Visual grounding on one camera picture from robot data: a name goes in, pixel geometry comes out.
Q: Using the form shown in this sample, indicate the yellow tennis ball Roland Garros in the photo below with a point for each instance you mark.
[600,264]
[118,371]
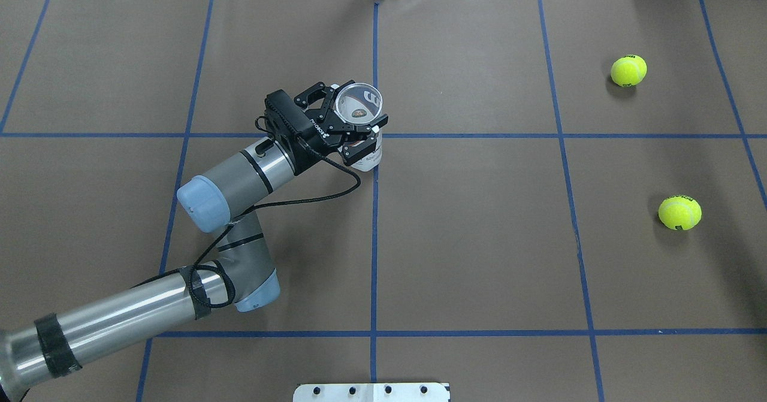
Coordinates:
[679,212]

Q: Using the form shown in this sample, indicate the yellow tennis ball Wilson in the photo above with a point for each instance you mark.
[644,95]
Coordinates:
[629,70]

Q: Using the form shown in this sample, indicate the clear tennis ball can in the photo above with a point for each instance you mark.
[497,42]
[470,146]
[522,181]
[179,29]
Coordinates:
[361,104]

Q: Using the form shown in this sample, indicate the white pedestal column with base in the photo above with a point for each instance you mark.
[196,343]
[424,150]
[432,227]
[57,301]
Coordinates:
[401,391]

